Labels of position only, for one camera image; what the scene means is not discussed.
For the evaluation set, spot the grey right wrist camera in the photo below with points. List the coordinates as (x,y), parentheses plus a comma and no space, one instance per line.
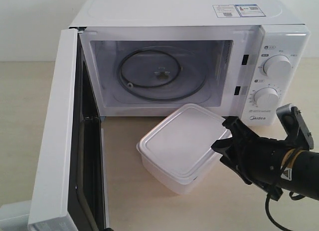
(295,127)

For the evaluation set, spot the white upper microwave knob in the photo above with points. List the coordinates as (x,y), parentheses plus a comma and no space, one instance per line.
(277,66)

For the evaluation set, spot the white microwave door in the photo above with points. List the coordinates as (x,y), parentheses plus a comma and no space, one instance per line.
(69,191)

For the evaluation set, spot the blue energy label sticker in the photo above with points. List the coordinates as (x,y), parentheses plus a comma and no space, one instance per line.
(248,10)

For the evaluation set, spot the white microwave oven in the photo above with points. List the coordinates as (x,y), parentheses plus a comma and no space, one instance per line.
(234,48)

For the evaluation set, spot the glass microwave turntable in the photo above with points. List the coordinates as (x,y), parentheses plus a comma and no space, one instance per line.
(162,73)

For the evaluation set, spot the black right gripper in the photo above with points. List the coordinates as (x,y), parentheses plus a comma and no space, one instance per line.
(256,160)

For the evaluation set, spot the white plastic lidded container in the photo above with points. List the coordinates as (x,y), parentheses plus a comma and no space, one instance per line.
(177,151)

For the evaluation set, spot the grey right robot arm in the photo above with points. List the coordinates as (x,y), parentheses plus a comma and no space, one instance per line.
(299,172)

